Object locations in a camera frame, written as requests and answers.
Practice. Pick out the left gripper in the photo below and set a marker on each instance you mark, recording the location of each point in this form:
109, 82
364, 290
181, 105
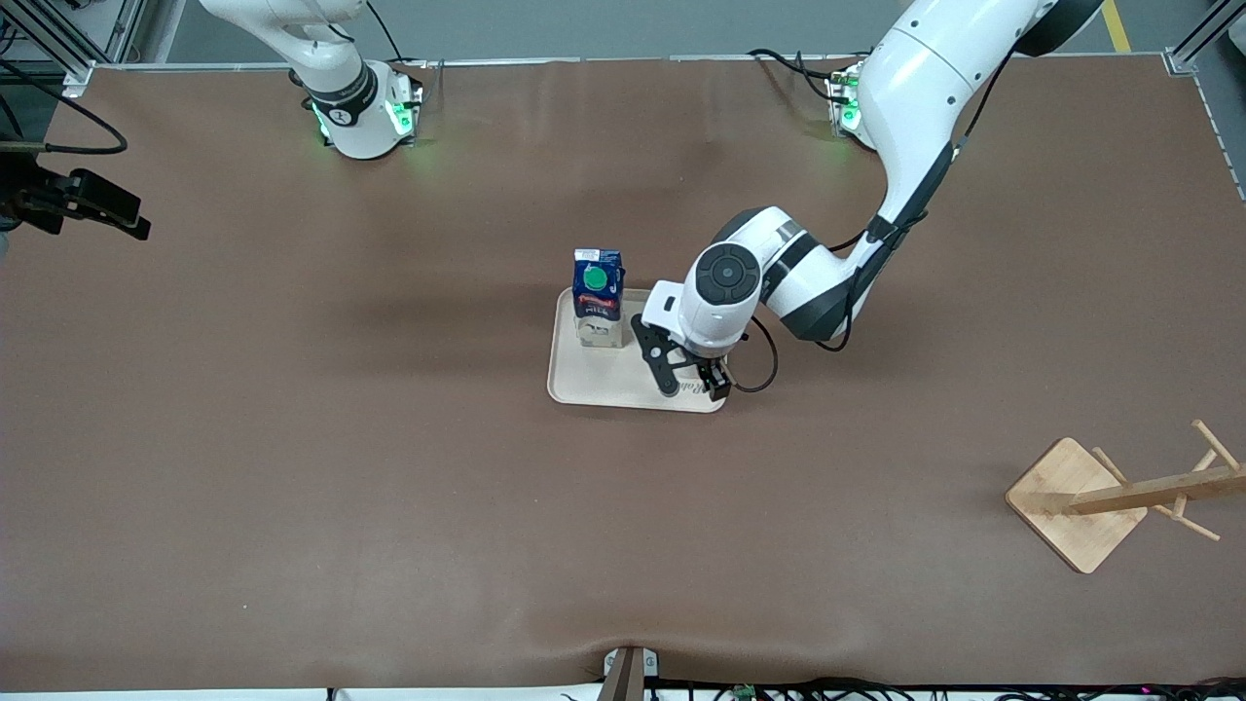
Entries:
714, 372

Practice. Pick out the wooden cup rack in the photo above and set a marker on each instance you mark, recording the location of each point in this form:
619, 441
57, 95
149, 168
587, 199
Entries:
1071, 526

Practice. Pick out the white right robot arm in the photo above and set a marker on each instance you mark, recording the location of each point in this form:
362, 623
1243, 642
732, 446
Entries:
355, 107

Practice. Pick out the blue milk carton green cap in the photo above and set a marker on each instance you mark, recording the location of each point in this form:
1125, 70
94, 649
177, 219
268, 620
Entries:
597, 312

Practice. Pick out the beige plastic tray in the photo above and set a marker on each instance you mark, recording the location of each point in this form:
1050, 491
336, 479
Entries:
604, 382

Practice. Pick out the aluminium frame profile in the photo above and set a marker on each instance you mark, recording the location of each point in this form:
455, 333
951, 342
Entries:
58, 39
1197, 44

